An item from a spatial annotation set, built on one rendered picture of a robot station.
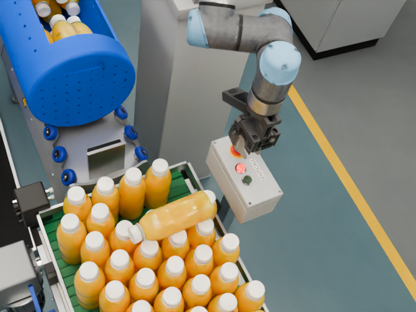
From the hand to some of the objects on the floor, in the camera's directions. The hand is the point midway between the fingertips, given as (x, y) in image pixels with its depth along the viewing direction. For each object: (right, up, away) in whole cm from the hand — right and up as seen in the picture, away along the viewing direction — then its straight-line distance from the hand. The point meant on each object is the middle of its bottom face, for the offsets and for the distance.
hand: (239, 146), depth 128 cm
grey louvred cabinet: (+32, +146, +232) cm, 276 cm away
